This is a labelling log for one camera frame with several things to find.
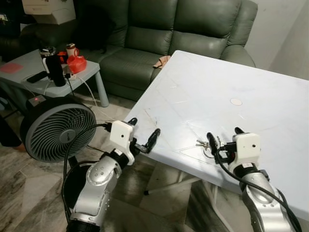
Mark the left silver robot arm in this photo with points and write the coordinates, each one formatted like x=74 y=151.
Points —
x=96 y=183

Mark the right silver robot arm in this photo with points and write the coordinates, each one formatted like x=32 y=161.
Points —
x=263 y=198

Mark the round white table cap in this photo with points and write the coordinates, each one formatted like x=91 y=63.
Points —
x=236 y=101

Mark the white plastic table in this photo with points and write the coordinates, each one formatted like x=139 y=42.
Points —
x=231 y=82

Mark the tan crumpled cloth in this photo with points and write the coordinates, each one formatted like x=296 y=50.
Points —
x=162 y=62

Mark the black round floor fan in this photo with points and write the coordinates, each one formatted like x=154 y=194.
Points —
x=58 y=130

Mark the black thermos bottle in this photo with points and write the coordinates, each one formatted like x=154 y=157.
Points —
x=54 y=72

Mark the brown and white cup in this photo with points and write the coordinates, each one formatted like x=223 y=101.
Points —
x=72 y=50

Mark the green leather sofa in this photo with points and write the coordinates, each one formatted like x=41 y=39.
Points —
x=159 y=29

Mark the black remote control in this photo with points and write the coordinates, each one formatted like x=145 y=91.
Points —
x=37 y=76

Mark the grey side table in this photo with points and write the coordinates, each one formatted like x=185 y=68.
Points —
x=19 y=79

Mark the pink paper sheet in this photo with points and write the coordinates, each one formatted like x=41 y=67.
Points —
x=10 y=67

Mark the dark green leather armchair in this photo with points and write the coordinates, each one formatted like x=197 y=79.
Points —
x=24 y=41

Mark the white cardboard box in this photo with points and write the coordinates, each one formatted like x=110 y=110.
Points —
x=48 y=12

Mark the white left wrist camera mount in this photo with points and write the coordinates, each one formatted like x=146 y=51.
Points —
x=120 y=135

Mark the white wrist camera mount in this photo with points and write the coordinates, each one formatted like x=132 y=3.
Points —
x=247 y=147
x=120 y=135

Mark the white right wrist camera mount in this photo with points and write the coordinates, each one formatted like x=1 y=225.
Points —
x=247 y=147

